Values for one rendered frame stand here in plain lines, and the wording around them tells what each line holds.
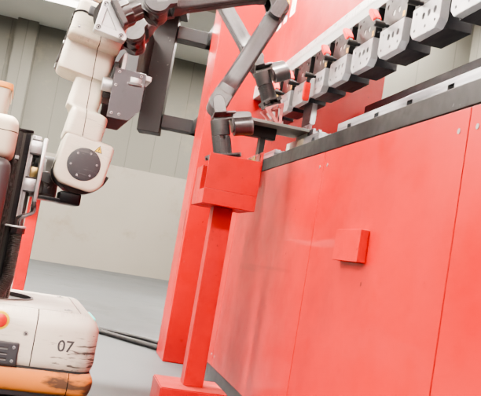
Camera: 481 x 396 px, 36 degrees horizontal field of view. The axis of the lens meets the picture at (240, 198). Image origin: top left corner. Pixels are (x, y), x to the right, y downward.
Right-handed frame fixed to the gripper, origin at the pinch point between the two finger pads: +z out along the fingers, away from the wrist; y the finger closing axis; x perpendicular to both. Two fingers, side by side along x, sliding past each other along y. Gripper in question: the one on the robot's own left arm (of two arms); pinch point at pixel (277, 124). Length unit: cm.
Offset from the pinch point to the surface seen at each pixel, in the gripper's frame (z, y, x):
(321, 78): -9.1, -22.5, -12.9
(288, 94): -10.6, 15.8, -12.7
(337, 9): -28.8, -27.4, -23.3
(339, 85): -3.8, -37.6, -12.2
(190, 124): -22, 139, 5
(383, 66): -3, -66, -15
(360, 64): -6, -59, -11
